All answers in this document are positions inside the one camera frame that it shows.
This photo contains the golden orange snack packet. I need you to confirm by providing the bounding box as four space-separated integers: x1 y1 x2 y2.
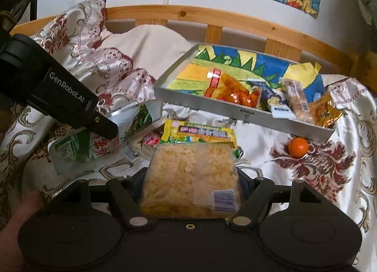
309 93 344 129

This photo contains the clear bag of yellow crackers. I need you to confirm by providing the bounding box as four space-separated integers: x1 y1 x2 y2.
139 144 246 220

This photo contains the silver green snack packet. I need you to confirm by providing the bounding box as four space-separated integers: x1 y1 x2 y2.
102 99 163 145

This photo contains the white green snack packet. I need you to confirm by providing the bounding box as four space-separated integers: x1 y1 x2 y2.
48 129 120 176

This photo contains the blue white snack packet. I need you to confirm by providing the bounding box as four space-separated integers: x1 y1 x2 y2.
250 79 297 120

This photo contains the small red white packet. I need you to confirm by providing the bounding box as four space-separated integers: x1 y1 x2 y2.
142 132 162 147

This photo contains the grey metal tray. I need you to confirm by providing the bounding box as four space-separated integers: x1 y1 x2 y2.
154 43 336 143

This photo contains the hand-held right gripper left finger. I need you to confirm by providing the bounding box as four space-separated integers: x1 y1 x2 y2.
63 171 153 229

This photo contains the orange jelly bag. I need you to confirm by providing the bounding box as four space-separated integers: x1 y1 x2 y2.
204 69 263 106

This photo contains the wooden bed headboard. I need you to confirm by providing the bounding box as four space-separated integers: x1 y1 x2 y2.
9 5 377 84

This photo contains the tangerine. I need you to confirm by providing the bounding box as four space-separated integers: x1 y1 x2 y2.
288 138 309 158

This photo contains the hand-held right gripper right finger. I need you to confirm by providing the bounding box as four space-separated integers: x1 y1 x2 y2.
228 171 324 229

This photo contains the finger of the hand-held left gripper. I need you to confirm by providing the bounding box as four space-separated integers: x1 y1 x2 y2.
84 109 120 140

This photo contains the floral satin blanket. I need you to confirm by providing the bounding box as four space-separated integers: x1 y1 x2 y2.
0 0 377 272

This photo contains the yellow green cracker packet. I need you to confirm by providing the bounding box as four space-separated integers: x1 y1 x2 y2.
160 119 240 158

